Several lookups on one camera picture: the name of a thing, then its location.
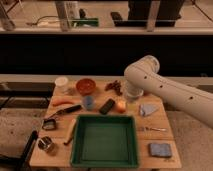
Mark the black eraser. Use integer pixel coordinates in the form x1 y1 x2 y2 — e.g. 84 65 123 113
99 99 115 115

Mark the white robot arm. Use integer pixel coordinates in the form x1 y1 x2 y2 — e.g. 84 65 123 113
124 55 213 129

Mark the yellow-red apple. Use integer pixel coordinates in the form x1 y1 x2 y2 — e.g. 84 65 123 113
116 101 127 113

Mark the brown grape bunch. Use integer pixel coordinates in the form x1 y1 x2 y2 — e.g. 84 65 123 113
105 80 122 96

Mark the grey crumpled cloth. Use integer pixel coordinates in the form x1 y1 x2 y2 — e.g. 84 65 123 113
139 104 158 117

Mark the silver fork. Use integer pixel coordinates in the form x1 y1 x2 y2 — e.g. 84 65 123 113
137 127 167 132

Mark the blue cup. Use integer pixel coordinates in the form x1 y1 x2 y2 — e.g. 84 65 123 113
82 95 95 110

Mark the green plastic tray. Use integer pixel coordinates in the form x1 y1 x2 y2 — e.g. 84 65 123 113
70 115 139 168

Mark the blue sponge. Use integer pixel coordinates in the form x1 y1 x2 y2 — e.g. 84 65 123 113
148 143 172 158

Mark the wooden spatula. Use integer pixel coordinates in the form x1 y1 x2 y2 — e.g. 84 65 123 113
63 119 76 145

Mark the white cup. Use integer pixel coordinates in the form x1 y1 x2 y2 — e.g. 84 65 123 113
55 76 69 91

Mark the orange carrot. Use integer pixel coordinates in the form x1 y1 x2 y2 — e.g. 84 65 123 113
52 99 74 107

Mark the small black metal tin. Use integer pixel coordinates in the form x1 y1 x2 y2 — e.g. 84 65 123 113
42 119 57 131

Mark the black stand leg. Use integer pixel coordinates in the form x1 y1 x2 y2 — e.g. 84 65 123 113
15 131 38 171

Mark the black-handled knife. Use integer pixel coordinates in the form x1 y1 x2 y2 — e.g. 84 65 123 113
45 105 82 119

